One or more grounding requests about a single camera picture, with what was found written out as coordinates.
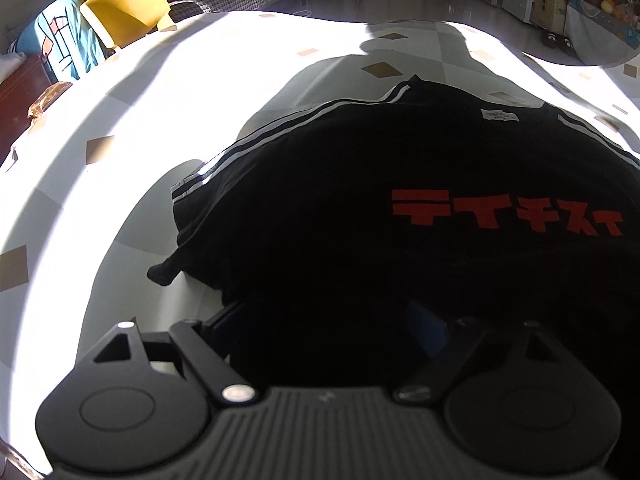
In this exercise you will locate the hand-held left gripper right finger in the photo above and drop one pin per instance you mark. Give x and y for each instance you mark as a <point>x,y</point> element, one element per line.
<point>425,325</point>

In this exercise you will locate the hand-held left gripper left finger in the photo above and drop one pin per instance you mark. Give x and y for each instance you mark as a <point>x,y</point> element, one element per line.
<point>220,327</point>

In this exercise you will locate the black t-shirt red print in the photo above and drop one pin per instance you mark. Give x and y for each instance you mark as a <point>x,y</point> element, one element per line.
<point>350,210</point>

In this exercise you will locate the brown bread bag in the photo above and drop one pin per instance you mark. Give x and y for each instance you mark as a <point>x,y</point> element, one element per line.
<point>50,100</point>

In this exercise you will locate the brown wooden cabinet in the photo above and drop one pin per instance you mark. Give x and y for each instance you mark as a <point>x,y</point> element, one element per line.
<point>22,105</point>

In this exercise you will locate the blue printed cloth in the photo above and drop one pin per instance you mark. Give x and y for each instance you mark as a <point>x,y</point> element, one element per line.
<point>65,40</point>

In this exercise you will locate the yellow plastic chair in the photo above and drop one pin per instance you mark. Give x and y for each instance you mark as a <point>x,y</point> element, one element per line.
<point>125,10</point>

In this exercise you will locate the grey-blue side table cover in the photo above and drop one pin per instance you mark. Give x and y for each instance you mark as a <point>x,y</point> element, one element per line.
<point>600,40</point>

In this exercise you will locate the cardboard box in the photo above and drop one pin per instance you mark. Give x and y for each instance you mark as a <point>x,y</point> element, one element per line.
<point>549,10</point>

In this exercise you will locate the white bag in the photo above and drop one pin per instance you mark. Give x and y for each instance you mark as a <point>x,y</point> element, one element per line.
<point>11,60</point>

